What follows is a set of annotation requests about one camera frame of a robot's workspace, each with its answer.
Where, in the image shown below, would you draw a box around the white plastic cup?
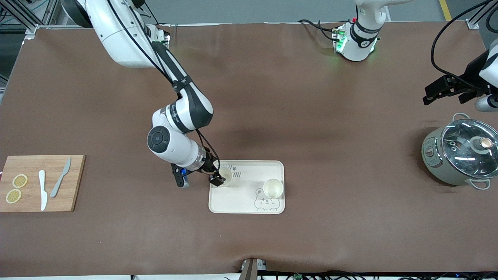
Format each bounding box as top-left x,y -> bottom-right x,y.
215,165 -> 234,187
263,178 -> 284,199

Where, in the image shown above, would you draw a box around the cream bear print tray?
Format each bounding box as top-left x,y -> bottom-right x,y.
209,160 -> 286,215

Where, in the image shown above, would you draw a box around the glass pot lid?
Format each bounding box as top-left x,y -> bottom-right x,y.
442,119 -> 498,179

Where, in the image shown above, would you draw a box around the grey-green cooking pot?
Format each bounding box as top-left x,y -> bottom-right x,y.
421,113 -> 498,190

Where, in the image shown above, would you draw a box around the metal table edge clamp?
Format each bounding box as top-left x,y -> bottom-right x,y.
240,258 -> 268,280

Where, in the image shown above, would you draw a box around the brown table cover sheet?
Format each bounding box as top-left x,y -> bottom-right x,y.
0,21 -> 498,277

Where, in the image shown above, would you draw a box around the wooden cutting board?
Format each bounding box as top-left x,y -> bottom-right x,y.
0,155 -> 86,213

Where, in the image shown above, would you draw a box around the grey plastic knife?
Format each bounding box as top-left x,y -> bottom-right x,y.
50,157 -> 72,198

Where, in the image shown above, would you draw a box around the white plastic knife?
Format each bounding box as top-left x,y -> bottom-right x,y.
38,170 -> 48,211

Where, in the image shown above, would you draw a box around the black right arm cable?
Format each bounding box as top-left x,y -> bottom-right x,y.
105,0 -> 221,173

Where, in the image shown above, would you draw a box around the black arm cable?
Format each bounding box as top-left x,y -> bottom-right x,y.
430,0 -> 498,84
105,0 -> 221,173

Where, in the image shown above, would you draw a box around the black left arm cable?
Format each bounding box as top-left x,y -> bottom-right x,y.
430,0 -> 498,84

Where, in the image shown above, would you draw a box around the aluminium frame post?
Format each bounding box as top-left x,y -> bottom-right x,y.
0,0 -> 63,39
466,0 -> 498,30

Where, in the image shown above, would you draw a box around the black cables under table edge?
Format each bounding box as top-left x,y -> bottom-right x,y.
257,270 -> 498,280

